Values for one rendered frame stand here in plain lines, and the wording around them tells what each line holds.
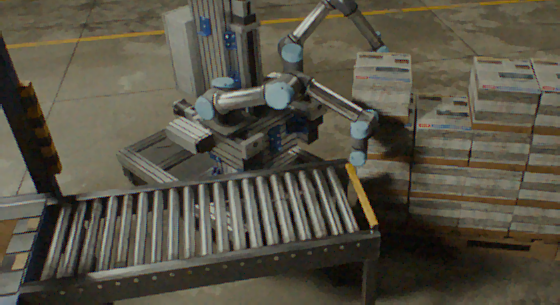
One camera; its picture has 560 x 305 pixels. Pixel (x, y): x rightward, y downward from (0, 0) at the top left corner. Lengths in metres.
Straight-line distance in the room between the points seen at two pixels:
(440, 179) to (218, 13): 1.43
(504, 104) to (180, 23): 1.72
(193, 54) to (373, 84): 1.04
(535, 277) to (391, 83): 1.39
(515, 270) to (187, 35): 2.23
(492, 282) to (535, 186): 0.58
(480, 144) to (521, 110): 0.27
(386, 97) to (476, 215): 0.88
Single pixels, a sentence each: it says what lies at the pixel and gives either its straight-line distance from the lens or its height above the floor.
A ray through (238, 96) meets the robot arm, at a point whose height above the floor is 1.08.
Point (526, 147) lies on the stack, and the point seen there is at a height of 0.75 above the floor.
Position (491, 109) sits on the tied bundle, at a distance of 2.72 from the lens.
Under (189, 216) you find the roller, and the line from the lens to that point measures 2.29.
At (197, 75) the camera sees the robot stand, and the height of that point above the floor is 0.91.
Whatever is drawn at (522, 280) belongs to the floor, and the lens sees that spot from 3.21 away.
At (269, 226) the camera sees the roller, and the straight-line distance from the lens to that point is 2.19.
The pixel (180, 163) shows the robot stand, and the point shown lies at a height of 0.21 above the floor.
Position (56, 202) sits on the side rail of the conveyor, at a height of 0.80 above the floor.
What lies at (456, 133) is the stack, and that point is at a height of 0.81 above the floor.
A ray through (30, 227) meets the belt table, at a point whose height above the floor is 0.80.
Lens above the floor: 2.27
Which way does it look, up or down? 36 degrees down
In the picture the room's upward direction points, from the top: 1 degrees counter-clockwise
